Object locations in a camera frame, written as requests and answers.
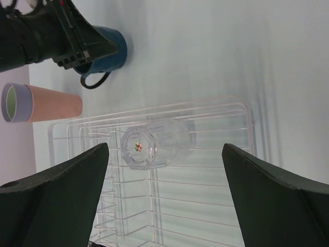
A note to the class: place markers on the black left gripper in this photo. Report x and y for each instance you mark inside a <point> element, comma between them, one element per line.
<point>52,30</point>

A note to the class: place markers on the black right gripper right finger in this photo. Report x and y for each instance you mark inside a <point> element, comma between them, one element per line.
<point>275,207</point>

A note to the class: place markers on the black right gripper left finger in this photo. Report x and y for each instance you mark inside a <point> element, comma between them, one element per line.
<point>57,206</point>

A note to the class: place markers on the blue ceramic mug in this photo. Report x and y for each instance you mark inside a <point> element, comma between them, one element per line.
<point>106,64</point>

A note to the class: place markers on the pink plastic cup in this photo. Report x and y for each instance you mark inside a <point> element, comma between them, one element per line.
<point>52,105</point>

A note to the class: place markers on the lavender plastic cup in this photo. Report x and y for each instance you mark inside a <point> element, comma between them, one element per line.
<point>16,103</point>

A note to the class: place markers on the pale green plastic cup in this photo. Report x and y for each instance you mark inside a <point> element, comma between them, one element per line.
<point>11,102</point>

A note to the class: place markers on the clear glass tumbler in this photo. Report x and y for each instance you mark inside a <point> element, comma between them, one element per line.
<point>158,144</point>

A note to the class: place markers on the clear plastic dish rack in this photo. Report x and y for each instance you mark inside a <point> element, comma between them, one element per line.
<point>185,205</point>

